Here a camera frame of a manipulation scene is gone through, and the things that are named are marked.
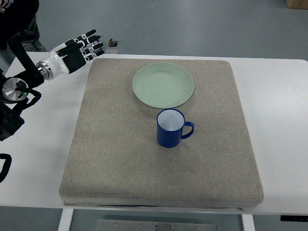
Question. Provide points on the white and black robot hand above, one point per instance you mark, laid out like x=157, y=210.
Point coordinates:
x=71, y=55

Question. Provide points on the blue mug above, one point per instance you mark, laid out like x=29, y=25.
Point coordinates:
x=172, y=127

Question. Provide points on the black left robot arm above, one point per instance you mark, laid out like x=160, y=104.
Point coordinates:
x=17, y=93

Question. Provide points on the light green plate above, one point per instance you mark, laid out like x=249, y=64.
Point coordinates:
x=163, y=85

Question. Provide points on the person in dark clothes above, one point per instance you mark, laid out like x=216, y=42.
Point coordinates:
x=19, y=15

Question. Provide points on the grey fabric cushion mat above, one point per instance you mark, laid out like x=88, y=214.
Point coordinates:
x=115, y=158

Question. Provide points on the black table control panel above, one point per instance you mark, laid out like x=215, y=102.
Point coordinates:
x=293, y=218

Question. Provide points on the small device with wires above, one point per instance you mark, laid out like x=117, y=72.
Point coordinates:
x=111, y=46

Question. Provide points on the white table frame leg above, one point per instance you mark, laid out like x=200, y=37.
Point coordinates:
x=248, y=222
x=65, y=220

